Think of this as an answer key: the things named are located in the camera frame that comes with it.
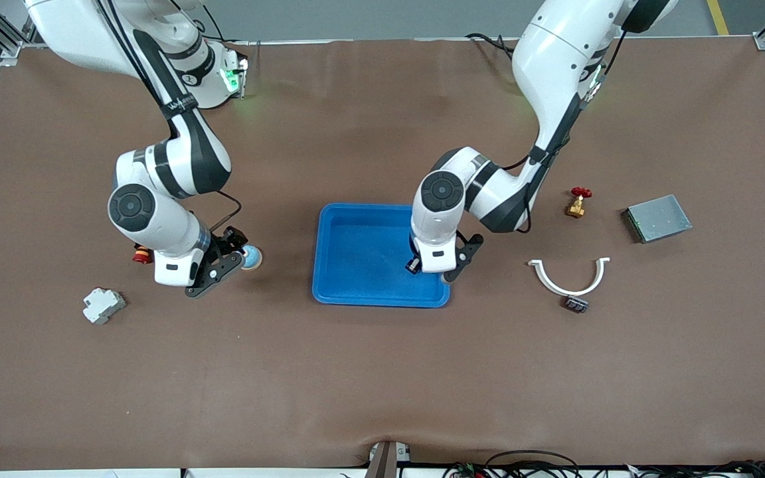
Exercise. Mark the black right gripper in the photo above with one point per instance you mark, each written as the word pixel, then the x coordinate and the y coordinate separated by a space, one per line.
pixel 230 238

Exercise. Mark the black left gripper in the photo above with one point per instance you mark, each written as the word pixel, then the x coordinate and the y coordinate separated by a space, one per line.
pixel 414 265

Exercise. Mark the blue call bell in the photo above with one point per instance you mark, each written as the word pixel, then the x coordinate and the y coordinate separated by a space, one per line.
pixel 255 259

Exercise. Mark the black small connector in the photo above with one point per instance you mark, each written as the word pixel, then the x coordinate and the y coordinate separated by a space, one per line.
pixel 575 305

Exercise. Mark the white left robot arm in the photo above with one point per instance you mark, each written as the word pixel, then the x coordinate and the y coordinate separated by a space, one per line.
pixel 555 60

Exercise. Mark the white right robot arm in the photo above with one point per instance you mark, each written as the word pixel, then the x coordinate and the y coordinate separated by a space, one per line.
pixel 170 232

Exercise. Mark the blue plastic tray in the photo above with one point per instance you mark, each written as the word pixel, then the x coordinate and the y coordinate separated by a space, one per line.
pixel 356 265

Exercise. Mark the red yellow black button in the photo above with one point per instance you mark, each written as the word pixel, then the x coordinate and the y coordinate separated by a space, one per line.
pixel 140 256

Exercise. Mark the white circuit breaker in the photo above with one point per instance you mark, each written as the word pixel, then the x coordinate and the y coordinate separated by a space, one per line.
pixel 102 305

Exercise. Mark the metal table edge clamp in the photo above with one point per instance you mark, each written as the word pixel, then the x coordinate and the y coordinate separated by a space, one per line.
pixel 382 459

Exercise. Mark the grey metal box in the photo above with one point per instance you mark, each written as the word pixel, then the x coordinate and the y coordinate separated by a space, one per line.
pixel 658 219

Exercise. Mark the white curved bracket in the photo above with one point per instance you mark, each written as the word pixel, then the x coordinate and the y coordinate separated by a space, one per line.
pixel 572 292

